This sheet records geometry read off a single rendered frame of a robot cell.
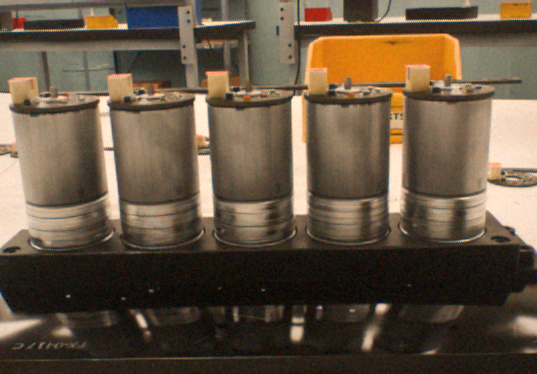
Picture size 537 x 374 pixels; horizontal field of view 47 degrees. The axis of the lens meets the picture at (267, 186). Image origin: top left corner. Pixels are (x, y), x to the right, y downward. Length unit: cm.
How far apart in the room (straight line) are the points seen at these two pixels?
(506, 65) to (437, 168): 436
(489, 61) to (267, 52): 159
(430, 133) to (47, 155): 10
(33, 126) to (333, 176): 8
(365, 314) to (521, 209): 14
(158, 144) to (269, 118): 3
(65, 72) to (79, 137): 555
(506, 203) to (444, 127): 12
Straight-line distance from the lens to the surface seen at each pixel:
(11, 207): 31
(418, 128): 18
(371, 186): 18
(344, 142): 17
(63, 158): 18
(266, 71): 483
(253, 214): 17
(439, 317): 16
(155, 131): 17
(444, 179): 18
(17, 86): 19
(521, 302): 18
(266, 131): 17
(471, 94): 17
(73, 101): 19
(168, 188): 18
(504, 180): 32
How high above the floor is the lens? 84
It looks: 16 degrees down
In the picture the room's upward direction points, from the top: 2 degrees counter-clockwise
